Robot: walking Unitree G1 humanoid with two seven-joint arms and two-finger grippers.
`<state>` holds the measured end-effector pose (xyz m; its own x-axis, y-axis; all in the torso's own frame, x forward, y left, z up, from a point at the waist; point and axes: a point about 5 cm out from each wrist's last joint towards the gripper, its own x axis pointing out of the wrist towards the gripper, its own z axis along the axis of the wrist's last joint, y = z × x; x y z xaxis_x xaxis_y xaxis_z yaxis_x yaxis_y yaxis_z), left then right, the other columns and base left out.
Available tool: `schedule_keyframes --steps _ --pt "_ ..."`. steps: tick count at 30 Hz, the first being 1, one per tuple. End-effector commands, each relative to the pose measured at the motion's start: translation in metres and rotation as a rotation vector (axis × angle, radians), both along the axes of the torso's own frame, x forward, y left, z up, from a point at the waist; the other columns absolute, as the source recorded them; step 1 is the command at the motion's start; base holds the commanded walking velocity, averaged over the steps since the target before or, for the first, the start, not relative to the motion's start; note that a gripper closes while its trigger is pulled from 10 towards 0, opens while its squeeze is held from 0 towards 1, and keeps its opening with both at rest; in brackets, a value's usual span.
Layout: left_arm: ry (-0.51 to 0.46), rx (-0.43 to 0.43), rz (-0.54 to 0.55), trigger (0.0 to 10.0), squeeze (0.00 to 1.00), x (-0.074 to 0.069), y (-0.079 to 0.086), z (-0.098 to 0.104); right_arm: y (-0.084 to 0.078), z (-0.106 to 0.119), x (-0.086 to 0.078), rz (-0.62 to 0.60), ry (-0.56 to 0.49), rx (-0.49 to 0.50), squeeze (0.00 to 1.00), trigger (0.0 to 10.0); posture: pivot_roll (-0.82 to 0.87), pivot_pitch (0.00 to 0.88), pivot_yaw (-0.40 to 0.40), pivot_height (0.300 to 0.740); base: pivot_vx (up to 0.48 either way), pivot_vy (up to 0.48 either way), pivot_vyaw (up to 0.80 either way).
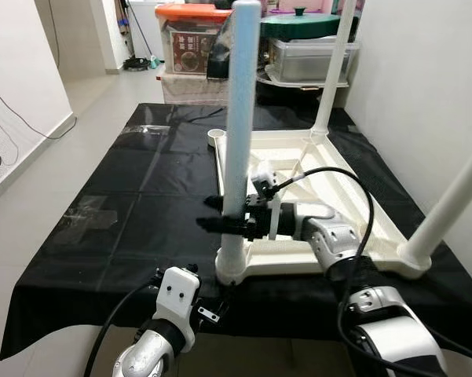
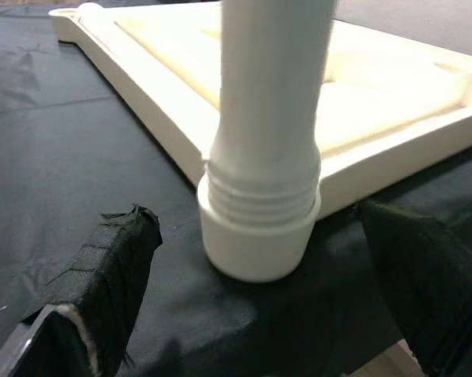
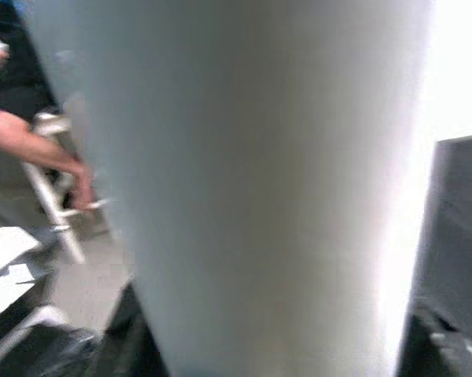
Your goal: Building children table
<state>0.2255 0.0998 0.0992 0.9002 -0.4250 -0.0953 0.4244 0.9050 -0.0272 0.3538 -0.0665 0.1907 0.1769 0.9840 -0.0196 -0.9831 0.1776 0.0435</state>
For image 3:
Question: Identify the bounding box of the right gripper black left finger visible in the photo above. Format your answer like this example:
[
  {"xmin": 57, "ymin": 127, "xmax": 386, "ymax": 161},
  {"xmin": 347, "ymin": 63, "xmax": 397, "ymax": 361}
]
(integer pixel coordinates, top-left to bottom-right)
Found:
[{"xmin": 97, "ymin": 281, "xmax": 170, "ymax": 377}]

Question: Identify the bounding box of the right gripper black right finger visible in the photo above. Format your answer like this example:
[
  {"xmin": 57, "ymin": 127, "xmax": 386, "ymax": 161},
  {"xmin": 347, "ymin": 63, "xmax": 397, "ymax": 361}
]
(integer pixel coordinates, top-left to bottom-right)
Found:
[{"xmin": 395, "ymin": 306, "xmax": 472, "ymax": 377}]

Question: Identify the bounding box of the white plastic table leg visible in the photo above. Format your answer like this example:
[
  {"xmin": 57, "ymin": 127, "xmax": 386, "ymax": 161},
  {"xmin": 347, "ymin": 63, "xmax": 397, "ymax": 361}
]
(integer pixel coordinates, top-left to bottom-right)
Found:
[{"xmin": 33, "ymin": 0, "xmax": 437, "ymax": 377}]

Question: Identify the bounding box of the person black shirt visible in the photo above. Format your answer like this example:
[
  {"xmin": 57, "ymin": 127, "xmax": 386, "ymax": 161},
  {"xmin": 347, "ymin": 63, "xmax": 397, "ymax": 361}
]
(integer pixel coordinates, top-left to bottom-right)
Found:
[{"xmin": 0, "ymin": 0, "xmax": 62, "ymax": 117}]

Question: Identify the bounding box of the white metal chair frame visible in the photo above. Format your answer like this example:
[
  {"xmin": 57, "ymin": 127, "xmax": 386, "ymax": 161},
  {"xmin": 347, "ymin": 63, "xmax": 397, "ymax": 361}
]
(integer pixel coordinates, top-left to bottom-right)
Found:
[{"xmin": 21, "ymin": 111, "xmax": 115, "ymax": 265}]

